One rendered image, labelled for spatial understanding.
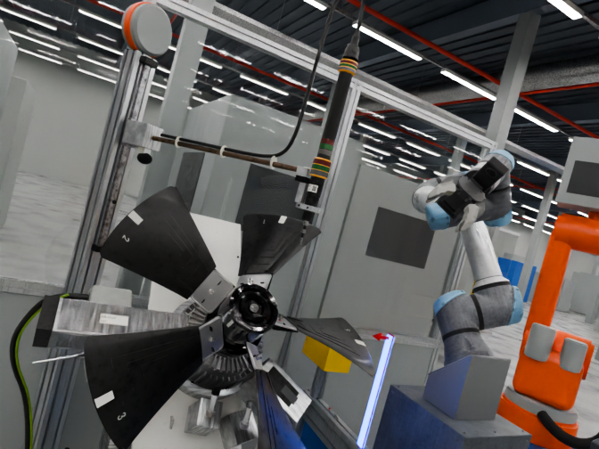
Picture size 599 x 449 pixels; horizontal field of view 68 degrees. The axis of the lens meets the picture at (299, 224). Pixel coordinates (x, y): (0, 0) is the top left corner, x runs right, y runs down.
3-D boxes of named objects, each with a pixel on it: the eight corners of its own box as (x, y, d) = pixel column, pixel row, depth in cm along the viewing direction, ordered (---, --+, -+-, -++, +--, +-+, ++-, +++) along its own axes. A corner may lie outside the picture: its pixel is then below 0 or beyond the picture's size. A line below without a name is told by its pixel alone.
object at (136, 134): (118, 142, 136) (125, 116, 136) (135, 149, 143) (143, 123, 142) (141, 149, 131) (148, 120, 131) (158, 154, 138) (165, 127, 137)
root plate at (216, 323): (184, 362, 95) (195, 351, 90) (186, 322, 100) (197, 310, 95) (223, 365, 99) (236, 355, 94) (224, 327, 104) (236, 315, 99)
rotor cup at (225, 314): (202, 354, 101) (225, 334, 91) (205, 294, 109) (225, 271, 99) (261, 359, 107) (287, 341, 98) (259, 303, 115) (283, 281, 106)
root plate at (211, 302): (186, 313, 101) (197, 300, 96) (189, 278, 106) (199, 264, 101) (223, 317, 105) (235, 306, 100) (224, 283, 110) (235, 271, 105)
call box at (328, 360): (300, 355, 156) (308, 326, 156) (324, 357, 161) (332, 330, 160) (322, 376, 142) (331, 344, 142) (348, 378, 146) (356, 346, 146)
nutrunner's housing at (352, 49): (295, 217, 107) (346, 30, 105) (303, 219, 110) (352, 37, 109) (309, 221, 105) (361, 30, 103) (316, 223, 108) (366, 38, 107)
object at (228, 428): (224, 450, 107) (216, 420, 110) (245, 442, 111) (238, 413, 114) (237, 445, 102) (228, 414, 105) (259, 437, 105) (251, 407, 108)
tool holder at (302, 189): (283, 203, 107) (293, 164, 107) (296, 208, 113) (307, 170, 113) (315, 212, 103) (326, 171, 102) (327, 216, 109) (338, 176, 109)
